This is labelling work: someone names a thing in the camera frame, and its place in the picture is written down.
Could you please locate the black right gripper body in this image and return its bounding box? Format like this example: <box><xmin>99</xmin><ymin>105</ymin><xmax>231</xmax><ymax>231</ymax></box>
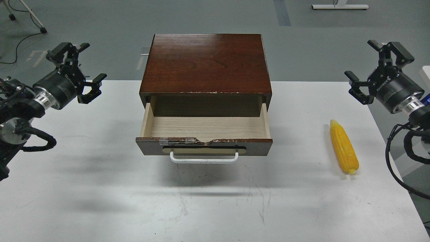
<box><xmin>368</xmin><ymin>67</ymin><xmax>424</xmax><ymax>114</ymax></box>

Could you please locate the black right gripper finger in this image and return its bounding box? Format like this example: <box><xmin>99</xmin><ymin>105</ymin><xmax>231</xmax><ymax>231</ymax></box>
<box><xmin>367</xmin><ymin>40</ymin><xmax>415</xmax><ymax>69</ymax></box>
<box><xmin>344</xmin><ymin>71</ymin><xmax>375</xmax><ymax>105</ymax></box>

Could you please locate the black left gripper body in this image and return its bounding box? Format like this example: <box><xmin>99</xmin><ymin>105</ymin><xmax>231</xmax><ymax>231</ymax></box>
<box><xmin>33</xmin><ymin>65</ymin><xmax>84</xmax><ymax>110</ymax></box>

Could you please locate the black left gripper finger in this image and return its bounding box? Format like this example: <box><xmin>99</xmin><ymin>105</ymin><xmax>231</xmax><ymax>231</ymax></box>
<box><xmin>77</xmin><ymin>73</ymin><xmax>107</xmax><ymax>104</ymax></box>
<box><xmin>46</xmin><ymin>42</ymin><xmax>90</xmax><ymax>68</ymax></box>

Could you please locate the yellow corn cob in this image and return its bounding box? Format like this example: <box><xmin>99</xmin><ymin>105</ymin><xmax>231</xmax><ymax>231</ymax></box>
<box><xmin>330</xmin><ymin>119</ymin><xmax>359</xmax><ymax>175</ymax></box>

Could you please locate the wooden drawer with white handle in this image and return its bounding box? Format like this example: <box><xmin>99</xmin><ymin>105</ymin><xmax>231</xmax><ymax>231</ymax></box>
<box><xmin>135</xmin><ymin>103</ymin><xmax>273</xmax><ymax>164</ymax></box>

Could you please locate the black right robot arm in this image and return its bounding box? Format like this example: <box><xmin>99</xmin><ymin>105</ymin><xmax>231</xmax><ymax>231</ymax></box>
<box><xmin>345</xmin><ymin>40</ymin><xmax>430</xmax><ymax>199</ymax></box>

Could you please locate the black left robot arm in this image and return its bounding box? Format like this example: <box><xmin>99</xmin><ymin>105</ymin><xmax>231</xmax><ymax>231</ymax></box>
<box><xmin>0</xmin><ymin>42</ymin><xmax>106</xmax><ymax>179</ymax></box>

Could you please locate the white wheeled stand leg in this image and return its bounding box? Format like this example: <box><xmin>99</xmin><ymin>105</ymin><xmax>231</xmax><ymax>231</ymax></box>
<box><xmin>3</xmin><ymin>0</ymin><xmax>48</xmax><ymax>34</ymax></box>

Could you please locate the white desk foot bar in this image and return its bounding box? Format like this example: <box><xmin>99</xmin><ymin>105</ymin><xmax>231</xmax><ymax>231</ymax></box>
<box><xmin>311</xmin><ymin>0</ymin><xmax>369</xmax><ymax>10</ymax></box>

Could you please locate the dark wooden cabinet box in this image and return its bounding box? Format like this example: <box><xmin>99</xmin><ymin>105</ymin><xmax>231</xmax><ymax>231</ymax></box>
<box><xmin>139</xmin><ymin>34</ymin><xmax>273</xmax><ymax>106</ymax></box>

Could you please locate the black floor cable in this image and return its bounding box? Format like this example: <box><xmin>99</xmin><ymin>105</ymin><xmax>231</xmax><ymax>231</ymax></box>
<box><xmin>0</xmin><ymin>0</ymin><xmax>42</xmax><ymax>65</ymax></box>

